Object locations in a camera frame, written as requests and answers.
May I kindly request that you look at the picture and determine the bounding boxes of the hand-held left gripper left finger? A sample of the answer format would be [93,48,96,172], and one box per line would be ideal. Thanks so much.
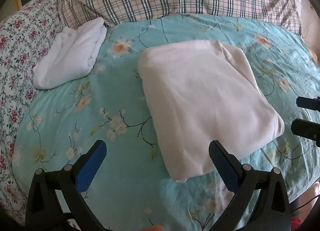
[25,139,108,231]

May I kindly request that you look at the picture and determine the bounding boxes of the cream zip jacket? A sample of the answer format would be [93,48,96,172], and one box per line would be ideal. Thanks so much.
[137,39,285,184]

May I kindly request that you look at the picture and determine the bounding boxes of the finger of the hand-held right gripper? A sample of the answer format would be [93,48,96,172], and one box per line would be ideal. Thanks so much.
[291,118,320,147]
[296,96,320,112]

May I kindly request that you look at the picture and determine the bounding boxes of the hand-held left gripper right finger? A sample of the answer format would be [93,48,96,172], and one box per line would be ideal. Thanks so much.
[208,140,292,231]

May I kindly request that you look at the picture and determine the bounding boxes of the teal floral blanket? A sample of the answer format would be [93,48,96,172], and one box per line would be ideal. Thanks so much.
[12,13,320,231]

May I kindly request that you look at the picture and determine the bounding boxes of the pink floral bedsheet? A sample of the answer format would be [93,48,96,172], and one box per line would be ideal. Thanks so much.
[0,0,63,221]

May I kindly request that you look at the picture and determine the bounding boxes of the white folded towel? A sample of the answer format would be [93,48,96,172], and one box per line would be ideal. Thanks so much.
[32,17,107,90]

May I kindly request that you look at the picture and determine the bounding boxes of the black cable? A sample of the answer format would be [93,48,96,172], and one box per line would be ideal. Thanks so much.
[291,191,320,213]

